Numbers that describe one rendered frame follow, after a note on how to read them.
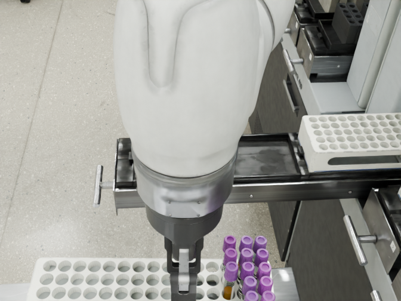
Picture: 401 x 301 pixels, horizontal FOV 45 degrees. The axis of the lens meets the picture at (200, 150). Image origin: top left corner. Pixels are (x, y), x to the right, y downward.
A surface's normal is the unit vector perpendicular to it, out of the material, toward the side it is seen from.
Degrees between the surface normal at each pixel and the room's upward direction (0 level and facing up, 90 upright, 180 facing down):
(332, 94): 0
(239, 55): 80
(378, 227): 90
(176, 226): 90
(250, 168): 0
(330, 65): 90
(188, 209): 90
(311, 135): 0
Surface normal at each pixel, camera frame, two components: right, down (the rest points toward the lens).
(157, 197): -0.50, 0.59
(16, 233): 0.03, -0.72
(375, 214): -1.00, 0.04
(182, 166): 0.00, 0.82
